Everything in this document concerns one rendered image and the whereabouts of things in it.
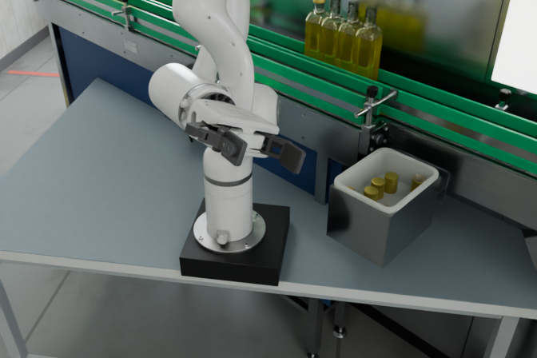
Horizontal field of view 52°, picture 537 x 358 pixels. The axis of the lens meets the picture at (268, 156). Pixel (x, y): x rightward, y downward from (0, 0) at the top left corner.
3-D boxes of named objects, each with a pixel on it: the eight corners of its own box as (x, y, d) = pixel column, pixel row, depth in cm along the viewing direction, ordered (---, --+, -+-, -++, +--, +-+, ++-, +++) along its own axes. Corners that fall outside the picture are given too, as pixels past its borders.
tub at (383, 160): (437, 199, 139) (443, 171, 134) (387, 243, 126) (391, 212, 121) (379, 172, 149) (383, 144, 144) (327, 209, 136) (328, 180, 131)
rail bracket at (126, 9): (136, 31, 203) (130, -5, 196) (118, 37, 199) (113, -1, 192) (129, 29, 206) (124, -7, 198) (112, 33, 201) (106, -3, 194)
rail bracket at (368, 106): (396, 118, 147) (402, 75, 140) (358, 142, 137) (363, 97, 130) (387, 114, 149) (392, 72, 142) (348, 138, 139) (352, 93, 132)
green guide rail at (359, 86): (379, 114, 149) (383, 87, 145) (377, 115, 148) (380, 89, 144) (56, -16, 251) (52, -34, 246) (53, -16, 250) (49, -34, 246)
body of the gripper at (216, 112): (187, 84, 78) (224, 109, 69) (246, 97, 84) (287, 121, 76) (173, 133, 80) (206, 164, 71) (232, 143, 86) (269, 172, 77)
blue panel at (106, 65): (372, 184, 174) (379, 136, 165) (337, 209, 164) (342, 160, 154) (98, 48, 267) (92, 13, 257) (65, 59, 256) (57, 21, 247)
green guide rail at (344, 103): (363, 124, 145) (366, 97, 140) (360, 125, 144) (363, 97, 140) (41, -13, 246) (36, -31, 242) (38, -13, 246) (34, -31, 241)
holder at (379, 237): (442, 215, 147) (452, 166, 138) (382, 268, 130) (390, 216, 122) (387, 188, 157) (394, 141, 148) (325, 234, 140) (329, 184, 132)
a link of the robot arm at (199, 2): (243, -15, 104) (227, 141, 98) (169, -52, 95) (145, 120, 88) (274, -33, 98) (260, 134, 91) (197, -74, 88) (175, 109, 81)
